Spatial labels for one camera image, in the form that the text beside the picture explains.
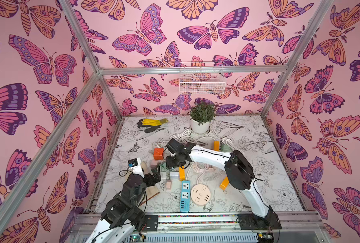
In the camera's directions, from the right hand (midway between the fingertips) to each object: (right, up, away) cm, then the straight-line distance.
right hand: (166, 168), depth 88 cm
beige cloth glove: (-8, -12, -5) cm, 15 cm away
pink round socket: (+19, -12, -8) cm, 24 cm away
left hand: (-5, +4, -14) cm, 15 cm away
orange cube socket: (-5, +8, +6) cm, 11 cm away
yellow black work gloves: (-12, +26, +25) cm, 38 cm away
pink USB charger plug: (+2, -8, -5) cm, 9 cm away
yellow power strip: (+10, -4, 0) cm, 10 cm away
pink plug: (-8, +1, +6) cm, 10 cm away
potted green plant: (+21, +31, +7) cm, 38 cm away
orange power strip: (+33, +12, +12) cm, 36 cm away
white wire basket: (+24, +55, +18) cm, 62 cm away
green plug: (+39, +10, +12) cm, 42 cm away
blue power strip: (+11, -13, -9) cm, 19 cm away
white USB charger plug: (+5, -3, -3) cm, 7 cm away
